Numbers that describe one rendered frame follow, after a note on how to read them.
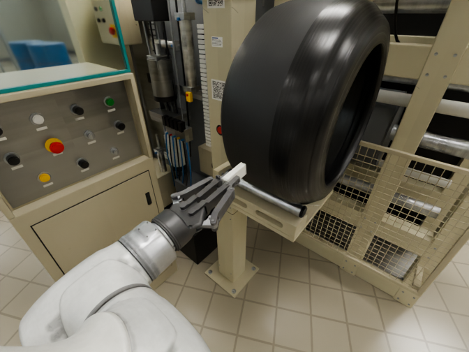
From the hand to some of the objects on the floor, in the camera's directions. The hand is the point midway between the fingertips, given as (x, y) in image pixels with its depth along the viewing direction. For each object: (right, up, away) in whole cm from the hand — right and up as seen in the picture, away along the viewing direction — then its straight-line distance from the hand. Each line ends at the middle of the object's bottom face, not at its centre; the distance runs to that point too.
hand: (234, 176), depth 54 cm
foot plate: (-2, -66, +108) cm, 127 cm away
